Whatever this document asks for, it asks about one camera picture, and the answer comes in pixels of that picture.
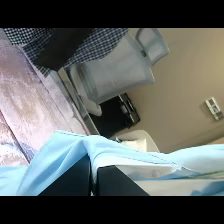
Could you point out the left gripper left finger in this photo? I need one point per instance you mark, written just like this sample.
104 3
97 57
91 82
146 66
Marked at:
71 181

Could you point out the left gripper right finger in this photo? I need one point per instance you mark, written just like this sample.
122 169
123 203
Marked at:
116 183

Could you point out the light blue shirt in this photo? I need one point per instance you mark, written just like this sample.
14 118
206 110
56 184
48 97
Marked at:
60 156

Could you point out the black white checked shirt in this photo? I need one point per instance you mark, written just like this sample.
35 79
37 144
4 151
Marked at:
100 45

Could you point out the wall socket plate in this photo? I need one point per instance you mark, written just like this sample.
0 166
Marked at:
214 108

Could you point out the black case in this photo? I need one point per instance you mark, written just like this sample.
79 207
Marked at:
116 113

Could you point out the black garment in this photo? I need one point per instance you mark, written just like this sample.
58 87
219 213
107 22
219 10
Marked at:
61 48

